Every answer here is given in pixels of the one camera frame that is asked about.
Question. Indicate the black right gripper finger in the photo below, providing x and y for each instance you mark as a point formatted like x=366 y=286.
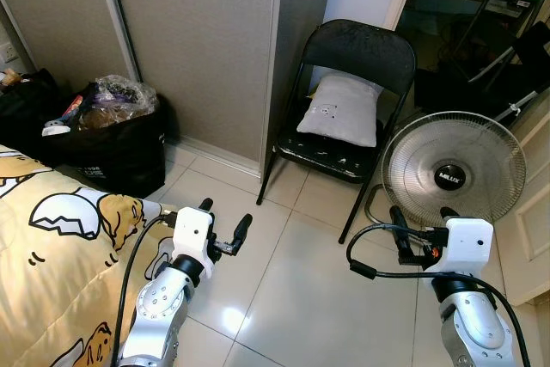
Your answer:
x=401 y=231
x=449 y=213

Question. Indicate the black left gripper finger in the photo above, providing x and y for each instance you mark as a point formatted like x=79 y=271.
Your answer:
x=243 y=228
x=206 y=204

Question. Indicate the yellow cartoon egg blanket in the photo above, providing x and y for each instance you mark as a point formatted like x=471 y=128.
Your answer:
x=51 y=281

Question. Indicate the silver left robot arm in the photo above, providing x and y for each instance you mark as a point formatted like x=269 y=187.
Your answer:
x=159 y=308

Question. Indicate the black shopping bag white print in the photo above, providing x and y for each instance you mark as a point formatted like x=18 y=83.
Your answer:
x=112 y=161

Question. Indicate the pale grey square cushion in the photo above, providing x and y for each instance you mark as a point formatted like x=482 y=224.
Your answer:
x=339 y=113

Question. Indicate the clear plastic bag of items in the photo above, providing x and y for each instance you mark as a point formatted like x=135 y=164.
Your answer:
x=120 y=100

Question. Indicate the grey sliding wardrobe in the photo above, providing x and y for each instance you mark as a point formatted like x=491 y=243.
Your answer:
x=198 y=58

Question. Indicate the red white small object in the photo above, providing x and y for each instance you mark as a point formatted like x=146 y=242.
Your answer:
x=56 y=129

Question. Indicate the black folding chair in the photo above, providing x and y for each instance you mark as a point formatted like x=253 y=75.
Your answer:
x=361 y=49

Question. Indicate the black soft bag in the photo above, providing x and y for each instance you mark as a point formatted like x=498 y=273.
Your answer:
x=26 y=109

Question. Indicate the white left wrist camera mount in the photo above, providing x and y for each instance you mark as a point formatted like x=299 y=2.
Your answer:
x=191 y=234

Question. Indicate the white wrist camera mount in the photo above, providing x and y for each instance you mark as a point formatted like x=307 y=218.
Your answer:
x=191 y=234
x=468 y=247

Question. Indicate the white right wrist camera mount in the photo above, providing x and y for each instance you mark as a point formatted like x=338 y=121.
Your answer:
x=468 y=247

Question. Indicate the white wall socket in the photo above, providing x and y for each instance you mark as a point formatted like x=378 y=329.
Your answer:
x=9 y=53

